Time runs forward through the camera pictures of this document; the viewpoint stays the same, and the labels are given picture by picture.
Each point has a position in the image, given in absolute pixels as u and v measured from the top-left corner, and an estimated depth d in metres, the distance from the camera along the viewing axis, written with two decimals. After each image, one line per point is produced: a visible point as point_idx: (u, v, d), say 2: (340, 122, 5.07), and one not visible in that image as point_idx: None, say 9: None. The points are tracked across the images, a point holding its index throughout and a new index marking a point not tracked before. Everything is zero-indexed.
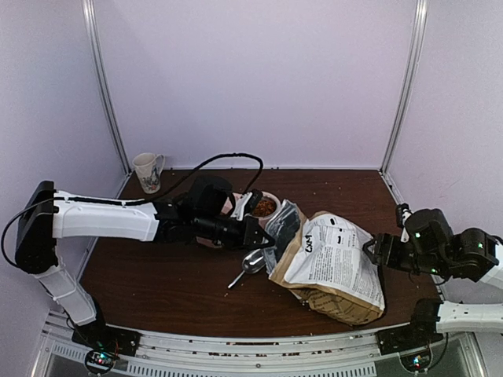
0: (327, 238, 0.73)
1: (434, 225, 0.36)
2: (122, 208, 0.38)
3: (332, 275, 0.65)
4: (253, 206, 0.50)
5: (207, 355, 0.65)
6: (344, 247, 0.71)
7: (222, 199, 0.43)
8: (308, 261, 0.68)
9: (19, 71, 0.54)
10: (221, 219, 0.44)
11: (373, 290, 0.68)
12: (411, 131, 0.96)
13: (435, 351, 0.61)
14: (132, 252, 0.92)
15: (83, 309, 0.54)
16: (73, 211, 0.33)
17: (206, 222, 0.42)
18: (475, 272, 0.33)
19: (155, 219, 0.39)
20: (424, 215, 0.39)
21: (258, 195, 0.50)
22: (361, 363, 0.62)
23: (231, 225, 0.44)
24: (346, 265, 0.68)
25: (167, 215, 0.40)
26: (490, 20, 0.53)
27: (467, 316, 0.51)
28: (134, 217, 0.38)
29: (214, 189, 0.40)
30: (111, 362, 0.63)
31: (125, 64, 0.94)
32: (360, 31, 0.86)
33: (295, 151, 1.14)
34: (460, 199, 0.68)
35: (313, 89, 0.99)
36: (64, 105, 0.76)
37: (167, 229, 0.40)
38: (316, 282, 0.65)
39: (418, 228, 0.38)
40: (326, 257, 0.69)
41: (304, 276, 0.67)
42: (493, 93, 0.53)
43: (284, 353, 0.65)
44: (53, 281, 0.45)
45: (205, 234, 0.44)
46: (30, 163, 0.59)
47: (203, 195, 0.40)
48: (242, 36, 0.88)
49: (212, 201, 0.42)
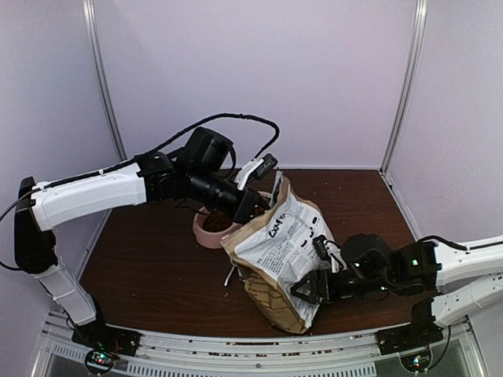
0: (295, 234, 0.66)
1: (372, 253, 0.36)
2: (101, 177, 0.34)
3: (280, 270, 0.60)
4: (260, 175, 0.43)
5: (207, 355, 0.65)
6: (306, 250, 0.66)
7: (221, 155, 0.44)
8: (264, 246, 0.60)
9: (19, 71, 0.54)
10: (215, 181, 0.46)
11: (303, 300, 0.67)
12: (412, 131, 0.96)
13: (435, 351, 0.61)
14: (132, 253, 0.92)
15: (83, 309, 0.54)
16: (48, 197, 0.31)
17: (200, 183, 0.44)
18: (422, 287, 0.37)
19: (140, 176, 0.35)
20: (359, 243, 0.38)
21: (270, 164, 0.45)
22: (361, 363, 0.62)
23: (223, 186, 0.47)
24: (295, 269, 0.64)
25: (161, 165, 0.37)
26: (490, 20, 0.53)
27: (460, 303, 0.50)
28: (118, 183, 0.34)
29: (213, 144, 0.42)
30: (111, 362, 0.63)
31: (125, 64, 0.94)
32: (359, 31, 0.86)
33: (294, 151, 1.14)
34: (460, 199, 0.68)
35: (313, 89, 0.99)
36: (64, 105, 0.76)
37: (157, 186, 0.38)
38: (263, 268, 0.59)
39: (360, 259, 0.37)
40: (283, 252, 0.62)
41: (252, 256, 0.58)
42: (493, 93, 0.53)
43: (283, 353, 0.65)
44: (53, 281, 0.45)
45: (197, 194, 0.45)
46: (30, 163, 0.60)
47: (201, 147, 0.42)
48: (242, 37, 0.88)
49: (212, 156, 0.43)
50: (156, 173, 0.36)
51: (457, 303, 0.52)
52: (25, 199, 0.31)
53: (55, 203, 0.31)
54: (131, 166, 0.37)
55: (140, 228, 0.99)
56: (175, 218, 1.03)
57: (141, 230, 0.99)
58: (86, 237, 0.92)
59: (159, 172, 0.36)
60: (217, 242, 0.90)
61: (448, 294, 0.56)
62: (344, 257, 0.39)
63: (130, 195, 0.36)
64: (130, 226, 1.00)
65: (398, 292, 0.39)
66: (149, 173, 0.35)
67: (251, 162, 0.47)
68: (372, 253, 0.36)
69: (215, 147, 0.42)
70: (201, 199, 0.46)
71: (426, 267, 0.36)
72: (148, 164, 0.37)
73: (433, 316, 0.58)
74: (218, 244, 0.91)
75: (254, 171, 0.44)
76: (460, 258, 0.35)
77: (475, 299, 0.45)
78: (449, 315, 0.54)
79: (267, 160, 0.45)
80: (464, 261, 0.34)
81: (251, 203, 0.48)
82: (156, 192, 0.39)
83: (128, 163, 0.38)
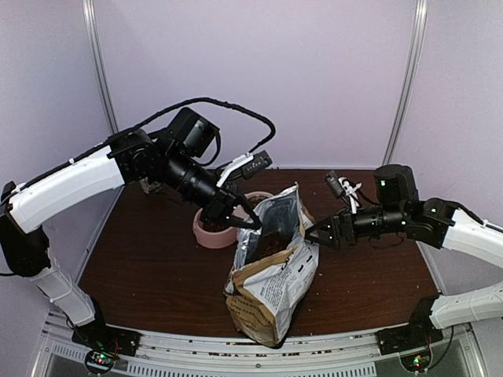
0: (295, 260, 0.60)
1: (400, 178, 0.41)
2: (72, 165, 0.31)
3: (279, 302, 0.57)
4: (248, 175, 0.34)
5: (207, 356, 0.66)
6: (302, 277, 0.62)
7: (207, 140, 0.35)
8: (271, 278, 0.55)
9: (20, 72, 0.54)
10: (193, 169, 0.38)
11: (287, 323, 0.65)
12: (412, 131, 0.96)
13: (435, 351, 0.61)
14: (131, 253, 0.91)
15: (82, 309, 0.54)
16: (23, 198, 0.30)
17: (176, 170, 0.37)
18: (430, 236, 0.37)
19: (110, 158, 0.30)
20: (393, 169, 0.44)
21: (262, 163, 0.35)
22: (361, 363, 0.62)
23: (203, 177, 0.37)
24: (289, 296, 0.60)
25: (137, 140, 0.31)
26: (490, 20, 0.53)
27: (457, 305, 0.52)
28: (87, 169, 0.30)
29: (197, 124, 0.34)
30: (111, 362, 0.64)
31: (124, 63, 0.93)
32: (358, 32, 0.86)
33: (295, 151, 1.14)
34: (460, 199, 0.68)
35: (313, 90, 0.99)
36: (64, 104, 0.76)
37: (133, 168, 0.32)
38: (263, 302, 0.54)
39: (387, 177, 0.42)
40: (282, 280, 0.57)
41: (257, 289, 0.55)
42: (493, 94, 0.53)
43: (284, 353, 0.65)
44: (49, 283, 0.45)
45: (171, 181, 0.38)
46: (30, 163, 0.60)
47: (185, 126, 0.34)
48: (241, 37, 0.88)
49: (196, 139, 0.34)
50: (128, 150, 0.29)
51: (454, 303, 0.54)
52: (5, 203, 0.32)
53: (31, 203, 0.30)
54: (104, 148, 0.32)
55: (140, 228, 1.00)
56: (176, 217, 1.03)
57: (140, 229, 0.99)
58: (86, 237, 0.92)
59: (131, 149, 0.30)
60: (217, 242, 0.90)
61: (452, 296, 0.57)
62: (376, 172, 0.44)
63: (108, 180, 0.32)
64: (129, 226, 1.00)
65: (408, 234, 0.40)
66: (119, 153, 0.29)
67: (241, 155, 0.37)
68: (399, 177, 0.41)
69: (201, 130, 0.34)
70: (177, 188, 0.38)
71: (442, 218, 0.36)
72: (121, 143, 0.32)
73: (431, 312, 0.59)
74: (217, 244, 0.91)
75: (242, 167, 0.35)
76: (474, 226, 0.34)
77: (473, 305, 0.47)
78: (445, 314, 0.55)
79: (259, 157, 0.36)
80: (475, 230, 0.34)
81: (226, 203, 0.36)
82: (132, 175, 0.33)
83: (103, 146, 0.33)
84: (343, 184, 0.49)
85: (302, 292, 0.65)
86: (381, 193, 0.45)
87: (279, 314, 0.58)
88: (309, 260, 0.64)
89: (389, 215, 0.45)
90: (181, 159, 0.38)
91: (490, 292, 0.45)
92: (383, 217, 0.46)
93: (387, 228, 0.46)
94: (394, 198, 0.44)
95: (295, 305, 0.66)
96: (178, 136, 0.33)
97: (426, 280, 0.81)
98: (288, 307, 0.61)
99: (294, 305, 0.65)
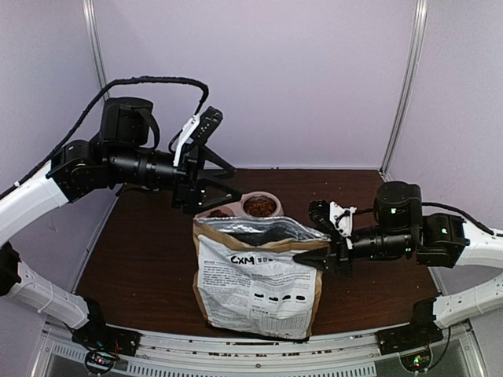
0: (258, 283, 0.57)
1: (413, 203, 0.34)
2: (16, 187, 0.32)
3: (210, 284, 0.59)
4: (203, 140, 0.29)
5: (207, 356, 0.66)
6: (253, 304, 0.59)
7: (140, 125, 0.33)
8: (220, 262, 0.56)
9: (19, 71, 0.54)
10: (146, 158, 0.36)
11: (222, 319, 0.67)
12: (411, 130, 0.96)
13: (435, 351, 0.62)
14: (132, 253, 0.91)
15: (68, 313, 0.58)
16: None
17: (126, 163, 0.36)
18: (445, 258, 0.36)
19: (49, 178, 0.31)
20: (399, 190, 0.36)
21: (215, 123, 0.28)
22: (361, 363, 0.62)
23: (158, 162, 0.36)
24: (229, 296, 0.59)
25: (72, 155, 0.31)
26: (491, 19, 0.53)
27: (464, 304, 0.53)
28: (31, 191, 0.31)
29: (122, 111, 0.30)
30: (111, 362, 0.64)
31: (125, 63, 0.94)
32: (359, 31, 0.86)
33: (294, 151, 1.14)
34: (460, 197, 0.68)
35: (313, 89, 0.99)
36: (64, 104, 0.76)
37: (75, 184, 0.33)
38: (203, 268, 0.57)
39: (400, 203, 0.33)
40: (233, 280, 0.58)
41: (206, 256, 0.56)
42: (493, 93, 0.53)
43: (283, 353, 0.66)
44: (27, 296, 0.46)
45: (130, 177, 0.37)
46: (29, 163, 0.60)
47: (110, 122, 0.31)
48: (242, 36, 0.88)
49: (125, 129, 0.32)
50: (64, 169, 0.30)
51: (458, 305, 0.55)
52: None
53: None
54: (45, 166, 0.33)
55: (140, 228, 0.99)
56: (176, 217, 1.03)
57: (140, 230, 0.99)
58: (86, 237, 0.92)
59: (67, 168, 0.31)
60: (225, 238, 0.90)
61: (451, 297, 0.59)
62: (382, 199, 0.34)
63: (53, 197, 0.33)
64: (130, 225, 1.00)
65: (418, 260, 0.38)
66: (56, 173, 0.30)
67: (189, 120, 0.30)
68: (413, 202, 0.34)
69: (128, 118, 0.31)
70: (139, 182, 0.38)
71: (455, 239, 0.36)
72: (60, 159, 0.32)
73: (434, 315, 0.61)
74: None
75: (196, 137, 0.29)
76: (486, 239, 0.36)
77: (478, 302, 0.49)
78: (449, 316, 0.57)
79: (207, 115, 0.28)
80: (490, 243, 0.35)
81: (189, 181, 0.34)
82: (77, 190, 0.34)
83: (45, 162, 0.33)
84: (339, 223, 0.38)
85: (244, 312, 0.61)
86: (385, 217, 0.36)
87: (206, 293, 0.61)
88: (273, 301, 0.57)
89: (391, 237, 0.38)
90: (129, 153, 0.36)
91: (493, 287, 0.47)
92: (383, 239, 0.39)
93: (388, 251, 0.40)
94: (403, 222, 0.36)
95: (237, 320, 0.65)
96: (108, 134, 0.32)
97: (426, 279, 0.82)
98: (220, 302, 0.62)
99: (234, 315, 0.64)
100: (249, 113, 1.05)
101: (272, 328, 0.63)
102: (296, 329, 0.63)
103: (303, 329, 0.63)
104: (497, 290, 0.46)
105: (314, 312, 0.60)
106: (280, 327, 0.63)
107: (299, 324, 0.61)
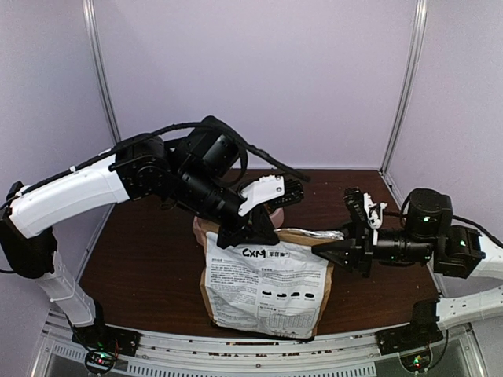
0: (266, 280, 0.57)
1: (445, 214, 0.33)
2: (74, 172, 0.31)
3: (217, 283, 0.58)
4: (279, 205, 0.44)
5: (206, 356, 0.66)
6: (261, 301, 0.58)
7: (227, 157, 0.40)
8: (228, 261, 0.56)
9: (19, 71, 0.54)
10: (215, 187, 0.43)
11: (229, 319, 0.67)
12: (411, 130, 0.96)
13: (435, 350, 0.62)
14: (133, 253, 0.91)
15: (80, 312, 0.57)
16: (23, 203, 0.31)
17: (196, 183, 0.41)
18: (462, 269, 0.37)
19: (111, 170, 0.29)
20: (433, 199, 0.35)
21: (296, 199, 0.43)
22: (361, 363, 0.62)
23: (227, 196, 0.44)
24: (236, 294, 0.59)
25: (145, 153, 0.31)
26: (491, 20, 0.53)
27: (468, 309, 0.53)
28: (89, 180, 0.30)
29: (221, 144, 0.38)
30: (111, 362, 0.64)
31: (124, 63, 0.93)
32: (359, 32, 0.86)
33: (294, 151, 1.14)
34: (460, 198, 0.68)
35: (313, 89, 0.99)
36: (64, 104, 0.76)
37: (137, 182, 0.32)
38: (211, 267, 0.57)
39: (434, 211, 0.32)
40: (240, 278, 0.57)
41: (214, 254, 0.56)
42: (493, 94, 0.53)
43: (284, 353, 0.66)
44: (53, 286, 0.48)
45: (193, 194, 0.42)
46: (30, 162, 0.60)
47: (204, 144, 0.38)
48: (242, 35, 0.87)
49: (216, 159, 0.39)
50: (132, 163, 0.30)
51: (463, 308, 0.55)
52: (9, 205, 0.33)
53: (29, 209, 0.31)
54: (110, 157, 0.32)
55: (140, 228, 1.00)
56: (176, 217, 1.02)
57: (140, 230, 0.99)
58: (86, 237, 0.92)
59: (135, 163, 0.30)
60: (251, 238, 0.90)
61: (455, 299, 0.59)
62: (416, 204, 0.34)
63: (108, 192, 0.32)
64: (130, 226, 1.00)
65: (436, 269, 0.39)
66: (120, 166, 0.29)
67: (272, 177, 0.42)
68: (446, 213, 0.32)
69: (223, 146, 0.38)
70: (197, 201, 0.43)
71: (472, 251, 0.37)
72: (128, 153, 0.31)
73: (437, 316, 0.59)
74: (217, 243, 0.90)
75: (277, 199, 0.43)
76: (499, 254, 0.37)
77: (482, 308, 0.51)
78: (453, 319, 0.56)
79: (295, 190, 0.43)
80: None
81: (247, 233, 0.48)
82: (134, 189, 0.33)
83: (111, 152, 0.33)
84: (370, 214, 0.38)
85: (251, 311, 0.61)
86: (413, 224, 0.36)
87: (212, 291, 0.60)
88: (282, 297, 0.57)
89: (415, 243, 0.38)
90: (200, 176, 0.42)
91: (497, 295, 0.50)
92: (406, 243, 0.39)
93: (408, 258, 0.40)
94: (430, 231, 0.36)
95: (243, 319, 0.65)
96: (196, 151, 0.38)
97: (426, 280, 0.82)
98: (226, 301, 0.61)
99: (240, 312, 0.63)
100: (249, 113, 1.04)
101: (279, 326, 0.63)
102: (302, 327, 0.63)
103: (310, 327, 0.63)
104: (500, 301, 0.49)
105: (321, 310, 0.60)
106: (287, 325, 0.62)
107: (306, 323, 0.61)
